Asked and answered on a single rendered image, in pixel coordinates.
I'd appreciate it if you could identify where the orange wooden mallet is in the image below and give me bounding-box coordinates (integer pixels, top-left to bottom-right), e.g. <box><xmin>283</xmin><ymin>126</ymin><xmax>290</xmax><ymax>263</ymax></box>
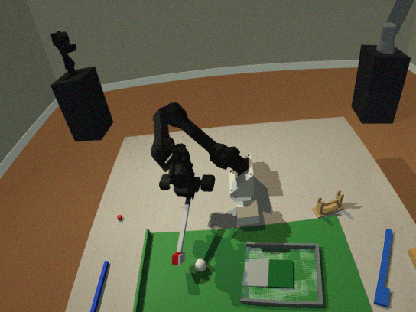
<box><xmin>408</xmin><ymin>248</ymin><xmax>416</xmax><ymax>269</ymax></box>

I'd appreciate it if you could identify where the white golf ball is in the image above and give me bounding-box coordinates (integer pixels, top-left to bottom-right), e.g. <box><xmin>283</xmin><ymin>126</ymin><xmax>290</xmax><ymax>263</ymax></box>
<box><xmin>194</xmin><ymin>259</ymin><xmax>206</xmax><ymax>271</ymax></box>

